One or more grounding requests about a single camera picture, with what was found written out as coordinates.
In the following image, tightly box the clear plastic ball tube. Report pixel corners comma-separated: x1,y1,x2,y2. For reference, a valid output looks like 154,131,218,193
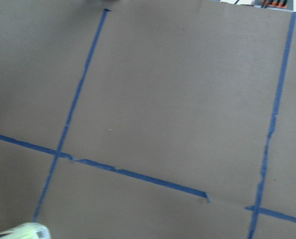
0,223,52,239

